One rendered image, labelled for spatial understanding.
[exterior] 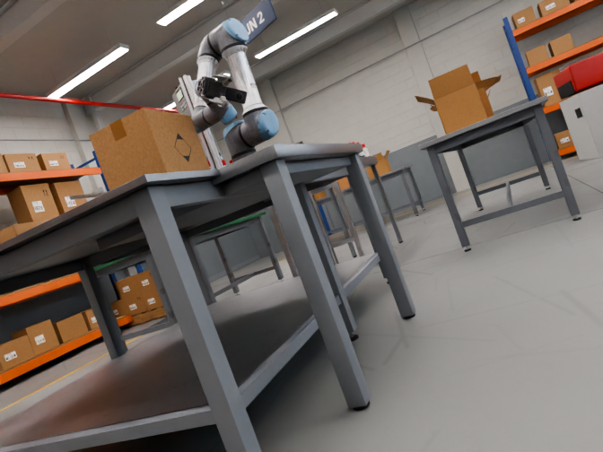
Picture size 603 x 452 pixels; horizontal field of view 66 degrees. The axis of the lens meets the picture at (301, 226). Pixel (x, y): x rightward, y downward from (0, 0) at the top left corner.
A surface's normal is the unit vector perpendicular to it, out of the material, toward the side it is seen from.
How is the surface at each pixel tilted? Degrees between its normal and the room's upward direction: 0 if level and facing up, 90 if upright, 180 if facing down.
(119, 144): 90
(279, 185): 90
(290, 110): 90
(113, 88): 90
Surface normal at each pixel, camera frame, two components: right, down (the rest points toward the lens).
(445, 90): -0.25, 0.30
